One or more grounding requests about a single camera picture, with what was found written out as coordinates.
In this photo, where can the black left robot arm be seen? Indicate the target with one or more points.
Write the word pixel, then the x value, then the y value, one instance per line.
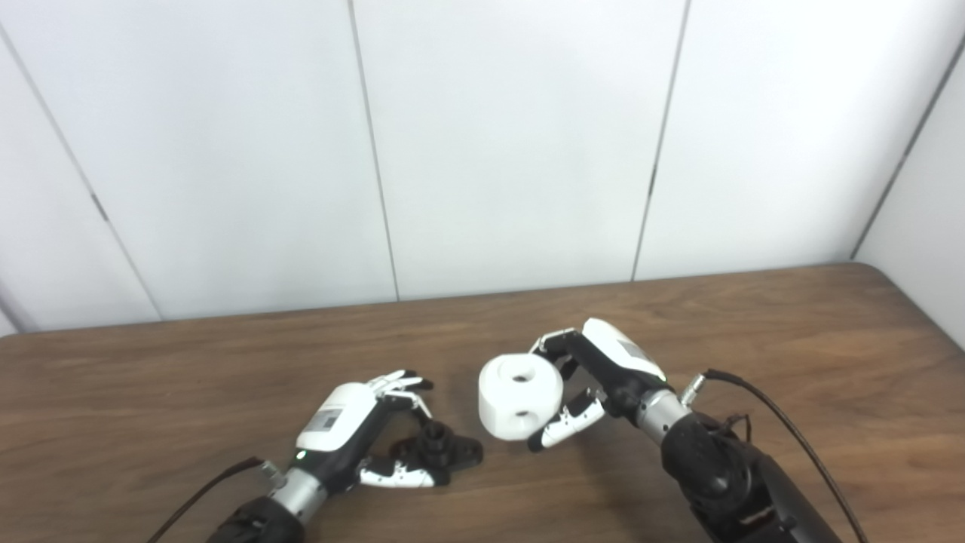
pixel 260 520

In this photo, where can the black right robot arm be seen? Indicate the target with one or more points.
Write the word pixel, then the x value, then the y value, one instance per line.
pixel 724 475

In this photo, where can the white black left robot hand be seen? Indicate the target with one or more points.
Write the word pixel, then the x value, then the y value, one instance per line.
pixel 335 422

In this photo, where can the black flanged holder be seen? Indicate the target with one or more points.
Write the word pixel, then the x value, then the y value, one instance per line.
pixel 445 449

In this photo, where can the round white piece with holes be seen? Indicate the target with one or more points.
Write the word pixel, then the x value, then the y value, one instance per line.
pixel 520 400

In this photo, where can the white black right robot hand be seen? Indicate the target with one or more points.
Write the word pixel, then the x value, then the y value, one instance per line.
pixel 618 362

